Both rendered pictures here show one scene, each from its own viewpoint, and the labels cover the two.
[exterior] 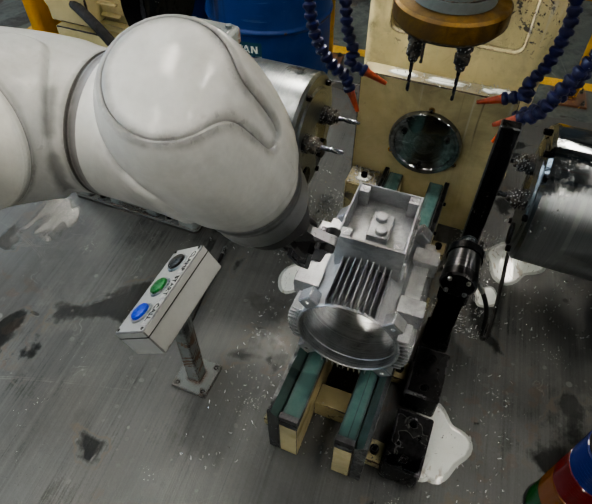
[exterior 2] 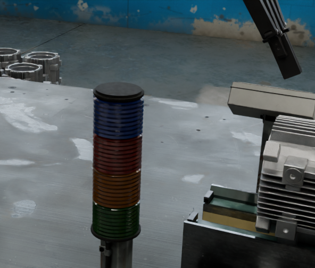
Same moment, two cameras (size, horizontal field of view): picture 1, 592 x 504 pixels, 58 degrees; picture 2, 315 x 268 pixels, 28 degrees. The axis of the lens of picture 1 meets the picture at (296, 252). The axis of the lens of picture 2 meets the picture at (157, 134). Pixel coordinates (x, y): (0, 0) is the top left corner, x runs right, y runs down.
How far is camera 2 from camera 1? 106 cm
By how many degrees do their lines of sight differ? 73
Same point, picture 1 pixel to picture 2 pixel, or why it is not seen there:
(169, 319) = (249, 95)
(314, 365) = not seen: hidden behind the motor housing
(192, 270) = (292, 94)
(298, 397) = (230, 204)
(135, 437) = (202, 192)
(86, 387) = (237, 174)
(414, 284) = not seen: outside the picture
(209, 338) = not seen: hidden behind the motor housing
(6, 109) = not seen: outside the picture
